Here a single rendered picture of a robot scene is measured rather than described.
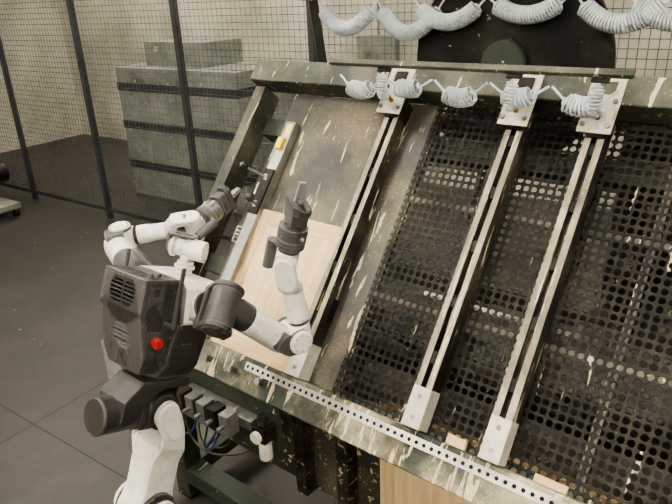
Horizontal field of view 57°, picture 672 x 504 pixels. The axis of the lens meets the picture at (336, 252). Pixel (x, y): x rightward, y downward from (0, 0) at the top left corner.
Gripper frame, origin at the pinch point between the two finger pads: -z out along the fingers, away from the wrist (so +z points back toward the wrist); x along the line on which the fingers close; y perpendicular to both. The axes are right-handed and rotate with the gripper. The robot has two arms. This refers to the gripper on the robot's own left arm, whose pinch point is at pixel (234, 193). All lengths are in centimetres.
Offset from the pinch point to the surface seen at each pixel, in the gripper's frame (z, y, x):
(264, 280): 17.0, 21.3, 25.6
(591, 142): -40, 125, -16
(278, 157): -23.5, 5.3, -3.3
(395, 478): 39, 83, 84
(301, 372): 42, 57, 36
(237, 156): -21.2, -17.4, -2.0
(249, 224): 1.9, 4.7, 13.1
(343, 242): 1, 53, 11
